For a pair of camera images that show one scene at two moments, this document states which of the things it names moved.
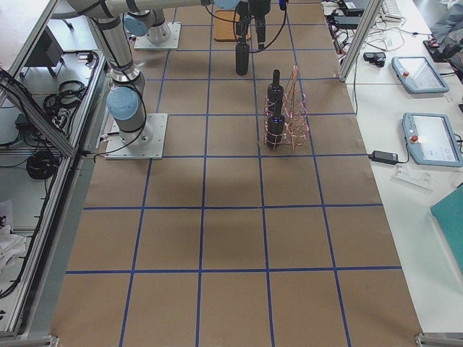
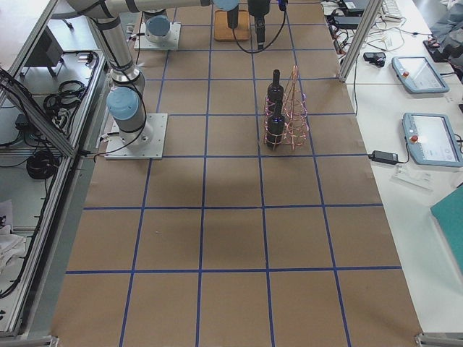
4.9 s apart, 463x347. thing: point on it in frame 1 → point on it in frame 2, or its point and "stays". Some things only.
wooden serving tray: (225, 25) stays
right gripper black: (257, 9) stays
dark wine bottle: (242, 56) → (233, 16)
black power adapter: (383, 157) stays
